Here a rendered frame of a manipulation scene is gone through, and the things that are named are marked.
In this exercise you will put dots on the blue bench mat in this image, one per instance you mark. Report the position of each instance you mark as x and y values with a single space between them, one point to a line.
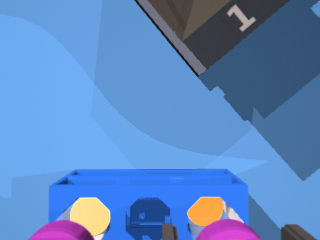
93 84

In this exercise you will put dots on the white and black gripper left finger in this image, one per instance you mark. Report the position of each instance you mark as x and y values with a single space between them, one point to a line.
169 232

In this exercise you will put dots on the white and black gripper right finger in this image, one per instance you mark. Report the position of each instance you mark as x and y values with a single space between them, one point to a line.
295 232

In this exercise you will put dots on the blue tube rack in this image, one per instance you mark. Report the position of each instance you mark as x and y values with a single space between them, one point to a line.
152 197

